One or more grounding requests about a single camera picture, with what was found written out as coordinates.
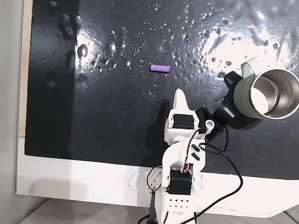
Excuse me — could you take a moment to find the black mat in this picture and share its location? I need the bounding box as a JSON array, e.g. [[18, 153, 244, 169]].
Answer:
[[15, 0, 299, 185]]

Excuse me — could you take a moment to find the purple pen grip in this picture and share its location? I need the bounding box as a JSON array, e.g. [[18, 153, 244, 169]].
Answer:
[[149, 63, 171, 74]]

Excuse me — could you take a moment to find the black camera box on mount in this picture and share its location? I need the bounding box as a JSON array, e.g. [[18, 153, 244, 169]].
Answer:
[[191, 67, 243, 148]]

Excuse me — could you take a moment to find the pale green steel mug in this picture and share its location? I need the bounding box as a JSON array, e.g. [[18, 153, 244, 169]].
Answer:
[[230, 54, 299, 126]]

